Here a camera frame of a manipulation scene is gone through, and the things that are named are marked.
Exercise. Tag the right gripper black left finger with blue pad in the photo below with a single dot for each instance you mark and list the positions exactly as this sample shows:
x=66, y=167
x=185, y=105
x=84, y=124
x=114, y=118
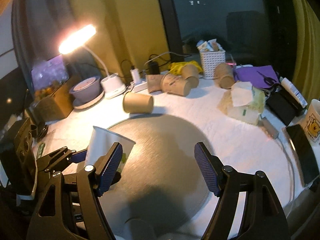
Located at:
x=54, y=216

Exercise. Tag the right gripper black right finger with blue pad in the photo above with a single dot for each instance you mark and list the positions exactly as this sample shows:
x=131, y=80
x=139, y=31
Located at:
x=263, y=216

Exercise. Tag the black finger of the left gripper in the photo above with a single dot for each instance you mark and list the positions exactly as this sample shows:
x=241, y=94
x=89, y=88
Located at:
x=99, y=187

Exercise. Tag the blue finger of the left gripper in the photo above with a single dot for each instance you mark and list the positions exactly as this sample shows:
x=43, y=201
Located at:
x=60, y=159

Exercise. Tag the white paper cup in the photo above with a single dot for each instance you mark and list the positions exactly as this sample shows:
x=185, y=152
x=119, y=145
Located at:
x=100, y=143

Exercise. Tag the brown paper cup front left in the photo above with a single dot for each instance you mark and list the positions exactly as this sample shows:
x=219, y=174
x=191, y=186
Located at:
x=135, y=103

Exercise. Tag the brown paper cup printed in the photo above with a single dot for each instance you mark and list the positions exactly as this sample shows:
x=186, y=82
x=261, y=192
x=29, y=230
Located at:
x=154, y=82

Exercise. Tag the brown paper cup middle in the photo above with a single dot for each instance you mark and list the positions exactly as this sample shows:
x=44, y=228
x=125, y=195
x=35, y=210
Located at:
x=176, y=85

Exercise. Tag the brown paper cup rear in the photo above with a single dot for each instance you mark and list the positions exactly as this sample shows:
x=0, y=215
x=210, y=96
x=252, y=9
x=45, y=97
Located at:
x=190, y=73

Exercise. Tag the brown paper cup right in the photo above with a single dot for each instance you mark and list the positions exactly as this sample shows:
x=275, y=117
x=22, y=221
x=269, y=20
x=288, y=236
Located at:
x=224, y=74

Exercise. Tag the round grey placemat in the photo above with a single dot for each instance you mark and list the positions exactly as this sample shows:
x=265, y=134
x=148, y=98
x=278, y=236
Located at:
x=161, y=183

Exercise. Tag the cardboard box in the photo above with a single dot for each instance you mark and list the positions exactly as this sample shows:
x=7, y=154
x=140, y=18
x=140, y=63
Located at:
x=54, y=102

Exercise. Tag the purple bowl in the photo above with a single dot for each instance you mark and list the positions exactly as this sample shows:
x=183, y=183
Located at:
x=86, y=90

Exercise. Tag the black smartphone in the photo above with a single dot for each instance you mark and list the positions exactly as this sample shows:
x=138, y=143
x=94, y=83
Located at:
x=305, y=155

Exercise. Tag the purple plastic bag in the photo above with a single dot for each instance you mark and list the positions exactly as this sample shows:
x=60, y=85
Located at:
x=48, y=76

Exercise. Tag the white tablecloth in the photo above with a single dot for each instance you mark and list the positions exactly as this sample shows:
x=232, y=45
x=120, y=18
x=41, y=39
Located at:
x=245, y=147

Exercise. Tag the white desk lamp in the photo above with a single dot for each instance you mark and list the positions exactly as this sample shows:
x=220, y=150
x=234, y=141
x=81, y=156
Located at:
x=112, y=84

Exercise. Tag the grey power bank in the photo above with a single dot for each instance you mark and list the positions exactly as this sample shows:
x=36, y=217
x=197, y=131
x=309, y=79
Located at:
x=270, y=129

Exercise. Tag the white power strip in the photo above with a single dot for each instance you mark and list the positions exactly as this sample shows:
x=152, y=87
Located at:
x=138, y=87

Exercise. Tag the white charger plug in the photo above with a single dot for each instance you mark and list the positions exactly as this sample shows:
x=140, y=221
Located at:
x=135, y=75

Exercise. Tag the white bear mug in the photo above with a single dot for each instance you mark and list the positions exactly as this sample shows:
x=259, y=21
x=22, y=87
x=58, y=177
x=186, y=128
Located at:
x=311, y=122

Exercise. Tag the black wallet case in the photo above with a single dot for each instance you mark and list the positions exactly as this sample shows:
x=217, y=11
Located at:
x=284, y=106

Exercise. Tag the black charger plug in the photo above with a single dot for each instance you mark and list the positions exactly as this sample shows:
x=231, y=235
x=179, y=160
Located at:
x=153, y=68

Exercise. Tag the white tissue pack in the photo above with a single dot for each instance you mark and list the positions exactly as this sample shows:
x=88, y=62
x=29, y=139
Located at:
x=243, y=102

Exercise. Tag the yellow rubber glove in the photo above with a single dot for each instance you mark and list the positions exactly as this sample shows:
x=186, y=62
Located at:
x=175, y=68

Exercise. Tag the black scissors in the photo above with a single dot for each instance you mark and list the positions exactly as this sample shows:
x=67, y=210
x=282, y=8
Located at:
x=272, y=85

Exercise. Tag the white cream tube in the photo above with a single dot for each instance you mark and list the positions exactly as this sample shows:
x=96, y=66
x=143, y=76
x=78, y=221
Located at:
x=293, y=91

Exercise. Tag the yellow curtain left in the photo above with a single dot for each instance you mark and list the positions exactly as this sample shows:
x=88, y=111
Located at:
x=128, y=31

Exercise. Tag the yellow curtain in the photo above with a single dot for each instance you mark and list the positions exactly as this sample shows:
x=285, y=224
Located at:
x=128, y=31
x=306, y=73

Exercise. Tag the purple cloth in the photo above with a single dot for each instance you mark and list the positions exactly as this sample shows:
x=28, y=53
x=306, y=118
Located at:
x=249, y=74

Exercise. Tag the yellow curtain right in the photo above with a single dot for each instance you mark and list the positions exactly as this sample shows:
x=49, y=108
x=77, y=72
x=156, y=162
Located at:
x=306, y=73

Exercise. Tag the white plastic basket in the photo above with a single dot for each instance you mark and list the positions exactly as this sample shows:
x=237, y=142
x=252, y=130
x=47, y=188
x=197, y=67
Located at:
x=209, y=61

